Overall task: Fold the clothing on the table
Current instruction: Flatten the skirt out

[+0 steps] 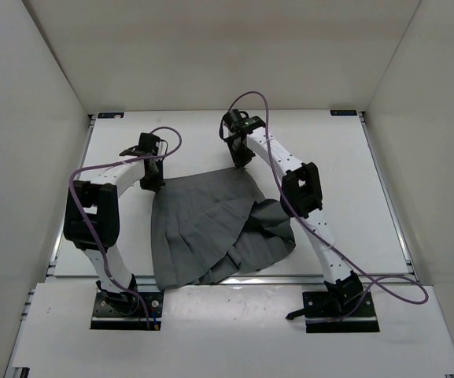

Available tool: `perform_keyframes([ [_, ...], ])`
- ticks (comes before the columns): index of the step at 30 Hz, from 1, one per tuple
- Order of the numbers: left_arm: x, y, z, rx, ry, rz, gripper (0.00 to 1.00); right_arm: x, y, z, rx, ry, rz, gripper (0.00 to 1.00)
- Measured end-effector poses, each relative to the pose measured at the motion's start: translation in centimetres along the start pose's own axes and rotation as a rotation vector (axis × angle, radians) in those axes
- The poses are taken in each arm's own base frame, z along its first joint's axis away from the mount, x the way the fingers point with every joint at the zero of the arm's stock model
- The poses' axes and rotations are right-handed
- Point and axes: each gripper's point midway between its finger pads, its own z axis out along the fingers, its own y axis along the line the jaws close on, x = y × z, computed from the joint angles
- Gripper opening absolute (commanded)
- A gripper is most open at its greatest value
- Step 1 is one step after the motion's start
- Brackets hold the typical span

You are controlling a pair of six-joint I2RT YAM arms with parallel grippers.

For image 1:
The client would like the grey pleated skirt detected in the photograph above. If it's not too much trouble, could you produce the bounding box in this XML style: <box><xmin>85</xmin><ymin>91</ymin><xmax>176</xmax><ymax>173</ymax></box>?
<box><xmin>151</xmin><ymin>168</ymin><xmax>296</xmax><ymax>291</ymax></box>

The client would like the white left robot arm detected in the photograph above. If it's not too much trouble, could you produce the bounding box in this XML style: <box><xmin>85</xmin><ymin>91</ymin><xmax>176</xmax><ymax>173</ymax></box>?
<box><xmin>64</xmin><ymin>133</ymin><xmax>166</xmax><ymax>313</ymax></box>

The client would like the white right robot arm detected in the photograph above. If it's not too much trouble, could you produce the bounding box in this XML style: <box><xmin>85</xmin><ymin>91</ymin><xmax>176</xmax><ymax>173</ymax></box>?
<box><xmin>220</xmin><ymin>109</ymin><xmax>363</xmax><ymax>316</ymax></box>

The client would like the blue label sticker left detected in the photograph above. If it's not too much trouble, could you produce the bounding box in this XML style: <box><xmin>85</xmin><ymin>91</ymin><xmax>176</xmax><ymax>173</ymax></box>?
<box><xmin>97</xmin><ymin>112</ymin><xmax>124</xmax><ymax>119</ymax></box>

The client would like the blue label sticker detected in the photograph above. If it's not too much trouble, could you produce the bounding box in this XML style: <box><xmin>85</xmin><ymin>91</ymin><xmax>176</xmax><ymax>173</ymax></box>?
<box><xmin>330</xmin><ymin>109</ymin><xmax>358</xmax><ymax>117</ymax></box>
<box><xmin>97</xmin><ymin>112</ymin><xmax>124</xmax><ymax>119</ymax></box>

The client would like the blue label sticker right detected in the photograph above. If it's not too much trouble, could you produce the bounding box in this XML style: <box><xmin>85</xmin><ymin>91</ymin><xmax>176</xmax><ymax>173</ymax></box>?
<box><xmin>330</xmin><ymin>109</ymin><xmax>358</xmax><ymax>117</ymax></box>

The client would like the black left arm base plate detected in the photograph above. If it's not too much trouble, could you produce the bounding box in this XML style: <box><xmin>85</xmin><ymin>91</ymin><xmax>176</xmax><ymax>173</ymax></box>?
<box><xmin>90</xmin><ymin>291</ymin><xmax>164</xmax><ymax>332</ymax></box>

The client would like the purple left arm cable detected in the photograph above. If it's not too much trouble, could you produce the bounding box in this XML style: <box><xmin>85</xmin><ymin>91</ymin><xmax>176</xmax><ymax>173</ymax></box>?
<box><xmin>70</xmin><ymin>126</ymin><xmax>183</xmax><ymax>330</ymax></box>

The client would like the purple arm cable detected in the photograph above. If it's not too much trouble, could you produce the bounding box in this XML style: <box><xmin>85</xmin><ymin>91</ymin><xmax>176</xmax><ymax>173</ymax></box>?
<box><xmin>70</xmin><ymin>126</ymin><xmax>183</xmax><ymax>330</ymax></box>
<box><xmin>219</xmin><ymin>91</ymin><xmax>429</xmax><ymax>322</ymax></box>

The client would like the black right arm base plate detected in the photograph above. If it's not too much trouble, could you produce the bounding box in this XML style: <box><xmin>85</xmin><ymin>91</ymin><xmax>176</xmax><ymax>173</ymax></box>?
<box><xmin>286</xmin><ymin>291</ymin><xmax>380</xmax><ymax>334</ymax></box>

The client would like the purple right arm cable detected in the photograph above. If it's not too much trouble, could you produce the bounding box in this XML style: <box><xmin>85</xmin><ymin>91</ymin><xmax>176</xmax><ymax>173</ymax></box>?
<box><xmin>219</xmin><ymin>91</ymin><xmax>429</xmax><ymax>322</ymax></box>

